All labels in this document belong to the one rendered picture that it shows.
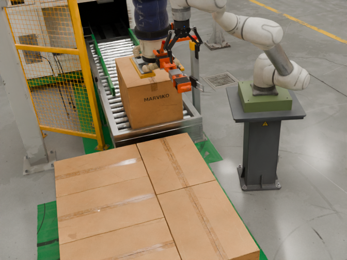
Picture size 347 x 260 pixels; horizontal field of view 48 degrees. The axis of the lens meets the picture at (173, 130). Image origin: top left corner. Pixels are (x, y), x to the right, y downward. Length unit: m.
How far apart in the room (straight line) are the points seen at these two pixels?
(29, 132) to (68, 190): 1.18
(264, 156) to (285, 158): 0.56
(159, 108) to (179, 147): 0.35
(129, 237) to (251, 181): 1.37
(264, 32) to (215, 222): 1.07
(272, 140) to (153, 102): 0.94
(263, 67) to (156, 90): 0.77
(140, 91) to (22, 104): 1.15
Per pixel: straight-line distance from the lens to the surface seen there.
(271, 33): 2.20
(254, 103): 2.79
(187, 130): 3.07
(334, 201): 3.31
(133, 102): 2.88
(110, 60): 4.46
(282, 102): 2.83
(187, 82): 2.02
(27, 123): 3.64
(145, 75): 2.47
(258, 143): 3.05
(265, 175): 3.25
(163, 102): 2.93
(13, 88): 3.49
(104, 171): 2.71
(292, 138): 3.93
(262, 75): 2.81
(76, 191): 2.60
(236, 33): 2.28
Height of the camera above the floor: 2.17
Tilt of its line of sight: 33 degrees down
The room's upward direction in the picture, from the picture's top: 5 degrees counter-clockwise
